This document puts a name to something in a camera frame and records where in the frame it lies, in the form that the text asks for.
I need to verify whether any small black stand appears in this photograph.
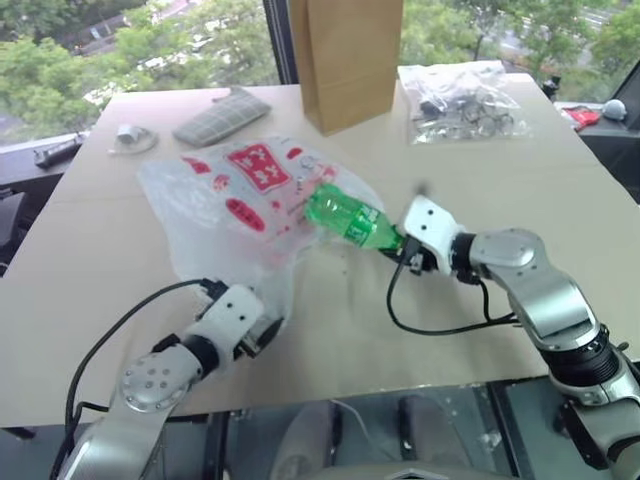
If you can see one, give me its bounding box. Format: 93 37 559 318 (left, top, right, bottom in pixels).
541 74 564 102

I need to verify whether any small grey clear-wrapped object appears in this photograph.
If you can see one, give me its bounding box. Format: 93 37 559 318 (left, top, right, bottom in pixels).
106 122 161 156

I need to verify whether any black window frame post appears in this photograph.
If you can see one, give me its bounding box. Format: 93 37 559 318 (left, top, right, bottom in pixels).
261 0 294 87

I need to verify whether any grey cap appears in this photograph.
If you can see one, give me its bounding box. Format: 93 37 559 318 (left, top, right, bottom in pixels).
601 98 628 121

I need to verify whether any grey checked cloth pouch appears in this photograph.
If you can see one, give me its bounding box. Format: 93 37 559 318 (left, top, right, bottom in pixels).
171 85 273 148

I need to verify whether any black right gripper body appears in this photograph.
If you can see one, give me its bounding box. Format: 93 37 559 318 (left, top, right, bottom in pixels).
393 238 437 277

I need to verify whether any red and white packet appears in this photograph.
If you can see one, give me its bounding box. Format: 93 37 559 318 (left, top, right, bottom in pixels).
561 104 602 132

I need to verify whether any brown paper bag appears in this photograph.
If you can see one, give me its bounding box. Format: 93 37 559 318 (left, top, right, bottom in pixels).
289 0 405 137

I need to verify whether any grey rounded shape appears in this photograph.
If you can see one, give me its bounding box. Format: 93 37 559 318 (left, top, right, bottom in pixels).
276 399 352 477

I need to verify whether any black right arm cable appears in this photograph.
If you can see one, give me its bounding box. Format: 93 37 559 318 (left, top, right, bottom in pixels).
386 243 525 335

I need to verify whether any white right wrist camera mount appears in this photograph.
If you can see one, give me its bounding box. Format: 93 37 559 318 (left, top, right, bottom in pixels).
401 195 465 277

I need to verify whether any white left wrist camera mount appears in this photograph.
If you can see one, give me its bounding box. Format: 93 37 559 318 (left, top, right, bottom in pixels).
186 283 265 362

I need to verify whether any translucent red-printed plastic bag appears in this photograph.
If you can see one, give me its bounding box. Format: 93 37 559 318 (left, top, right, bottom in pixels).
135 135 387 382

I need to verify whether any green plastic soda bottle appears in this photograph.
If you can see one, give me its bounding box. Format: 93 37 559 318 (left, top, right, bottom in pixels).
303 181 407 252

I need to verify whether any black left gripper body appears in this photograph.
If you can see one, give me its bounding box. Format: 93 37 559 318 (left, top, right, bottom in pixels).
238 318 285 360

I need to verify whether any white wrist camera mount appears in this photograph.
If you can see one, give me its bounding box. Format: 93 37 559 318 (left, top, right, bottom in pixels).
401 195 465 277
186 283 265 362

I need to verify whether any thin white cord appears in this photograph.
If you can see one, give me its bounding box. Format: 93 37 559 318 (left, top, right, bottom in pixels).
331 397 367 427

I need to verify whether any clear bag of eyeglasses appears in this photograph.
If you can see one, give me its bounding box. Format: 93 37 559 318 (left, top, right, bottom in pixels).
397 61 531 147

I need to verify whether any black bar-shaped tool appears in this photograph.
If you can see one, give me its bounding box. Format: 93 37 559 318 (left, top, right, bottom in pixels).
33 133 84 169

